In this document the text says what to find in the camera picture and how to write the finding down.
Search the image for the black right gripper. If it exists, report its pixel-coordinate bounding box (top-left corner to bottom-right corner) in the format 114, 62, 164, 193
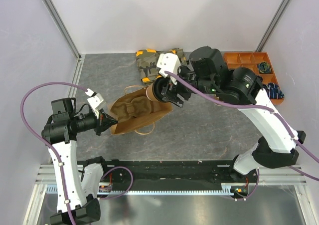
161, 63, 217, 108

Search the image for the black plastic cup lid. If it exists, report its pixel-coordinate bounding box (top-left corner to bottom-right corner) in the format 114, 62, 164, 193
152, 77, 167, 102

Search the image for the brown paper bag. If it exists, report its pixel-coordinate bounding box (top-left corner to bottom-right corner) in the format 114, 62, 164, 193
109, 85, 173, 135

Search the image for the cardboard cup carrier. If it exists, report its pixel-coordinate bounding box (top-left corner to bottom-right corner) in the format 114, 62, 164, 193
110, 96, 153, 123

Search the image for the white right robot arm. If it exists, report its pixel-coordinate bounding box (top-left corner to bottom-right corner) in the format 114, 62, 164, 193
157, 46, 305, 182

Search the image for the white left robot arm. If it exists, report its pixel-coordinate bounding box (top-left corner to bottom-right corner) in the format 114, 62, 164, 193
41, 94, 117, 225

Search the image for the camouflage folded cloth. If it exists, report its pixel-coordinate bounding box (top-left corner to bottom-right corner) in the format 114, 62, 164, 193
136, 48, 189, 85

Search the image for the orange compartment tray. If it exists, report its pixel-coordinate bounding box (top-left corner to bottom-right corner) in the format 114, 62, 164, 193
222, 51, 285, 106

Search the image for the green blue rolled sock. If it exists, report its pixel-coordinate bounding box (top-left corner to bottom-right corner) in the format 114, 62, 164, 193
257, 61, 272, 74

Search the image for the blue striped rolled sock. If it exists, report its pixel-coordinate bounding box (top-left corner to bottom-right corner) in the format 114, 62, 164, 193
263, 83, 285, 99

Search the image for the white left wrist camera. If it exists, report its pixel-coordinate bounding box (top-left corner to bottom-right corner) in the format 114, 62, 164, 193
87, 92, 106, 118

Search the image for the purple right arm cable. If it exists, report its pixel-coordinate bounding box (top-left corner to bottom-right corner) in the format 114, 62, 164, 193
164, 70, 319, 201

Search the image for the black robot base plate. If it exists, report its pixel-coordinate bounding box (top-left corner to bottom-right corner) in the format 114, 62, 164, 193
77, 157, 257, 191

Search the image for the white slotted cable duct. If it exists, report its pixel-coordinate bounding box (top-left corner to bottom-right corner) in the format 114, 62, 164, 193
46, 182, 237, 196

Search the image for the aluminium frame rail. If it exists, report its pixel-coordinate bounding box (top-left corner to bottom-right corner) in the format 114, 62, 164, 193
259, 167, 307, 186

